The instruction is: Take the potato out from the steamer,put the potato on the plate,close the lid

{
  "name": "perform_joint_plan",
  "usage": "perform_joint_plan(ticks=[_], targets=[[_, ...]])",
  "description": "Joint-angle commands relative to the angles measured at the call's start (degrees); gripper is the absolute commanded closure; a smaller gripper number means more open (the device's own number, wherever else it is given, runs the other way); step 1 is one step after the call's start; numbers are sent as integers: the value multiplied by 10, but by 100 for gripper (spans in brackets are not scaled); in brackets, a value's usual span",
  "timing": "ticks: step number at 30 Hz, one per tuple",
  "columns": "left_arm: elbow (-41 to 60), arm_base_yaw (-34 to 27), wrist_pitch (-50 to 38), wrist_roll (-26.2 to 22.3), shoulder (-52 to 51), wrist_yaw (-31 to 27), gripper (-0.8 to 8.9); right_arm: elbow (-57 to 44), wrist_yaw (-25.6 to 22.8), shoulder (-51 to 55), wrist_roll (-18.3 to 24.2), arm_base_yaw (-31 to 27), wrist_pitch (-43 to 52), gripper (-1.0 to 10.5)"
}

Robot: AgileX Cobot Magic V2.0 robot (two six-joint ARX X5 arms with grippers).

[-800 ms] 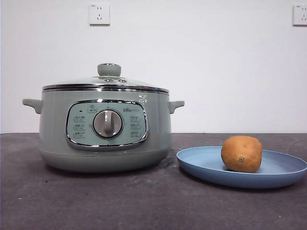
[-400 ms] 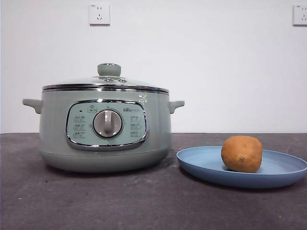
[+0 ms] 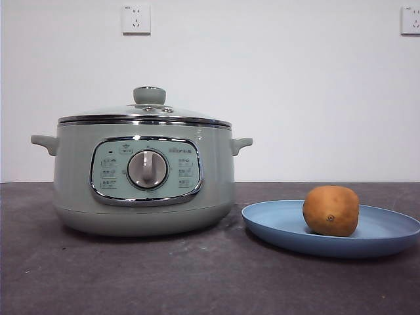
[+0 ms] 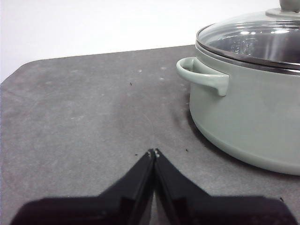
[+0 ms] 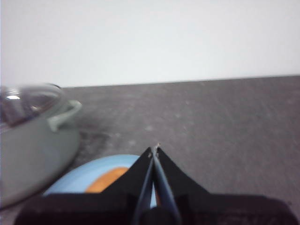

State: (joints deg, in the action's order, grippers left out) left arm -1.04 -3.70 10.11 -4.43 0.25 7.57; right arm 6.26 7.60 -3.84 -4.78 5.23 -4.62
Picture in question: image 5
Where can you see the blue round plate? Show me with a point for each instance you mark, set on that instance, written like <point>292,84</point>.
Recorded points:
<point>77,178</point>

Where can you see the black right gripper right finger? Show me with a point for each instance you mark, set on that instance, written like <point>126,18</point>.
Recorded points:
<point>222,208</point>

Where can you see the glass lid with green knob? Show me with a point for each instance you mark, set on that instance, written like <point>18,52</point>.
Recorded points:
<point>30,103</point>

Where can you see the pale green electric steamer pot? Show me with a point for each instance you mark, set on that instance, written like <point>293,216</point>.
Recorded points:
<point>30,159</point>

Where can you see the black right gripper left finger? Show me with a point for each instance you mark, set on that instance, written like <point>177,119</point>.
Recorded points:
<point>93,208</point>

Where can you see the brown potato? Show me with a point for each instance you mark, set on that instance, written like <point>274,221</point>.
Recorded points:
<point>107,180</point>

